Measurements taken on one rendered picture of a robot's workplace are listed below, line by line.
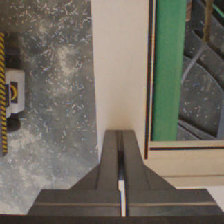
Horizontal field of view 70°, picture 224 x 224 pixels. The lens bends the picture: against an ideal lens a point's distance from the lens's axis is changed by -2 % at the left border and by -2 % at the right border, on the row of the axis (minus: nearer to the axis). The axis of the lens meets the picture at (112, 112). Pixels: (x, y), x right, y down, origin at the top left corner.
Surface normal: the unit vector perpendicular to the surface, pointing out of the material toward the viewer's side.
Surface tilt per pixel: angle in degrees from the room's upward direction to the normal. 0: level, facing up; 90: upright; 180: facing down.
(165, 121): 0
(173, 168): 90
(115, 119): 0
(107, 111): 0
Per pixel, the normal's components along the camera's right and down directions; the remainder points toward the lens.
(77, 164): -0.03, 0.27
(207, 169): -0.02, -0.96
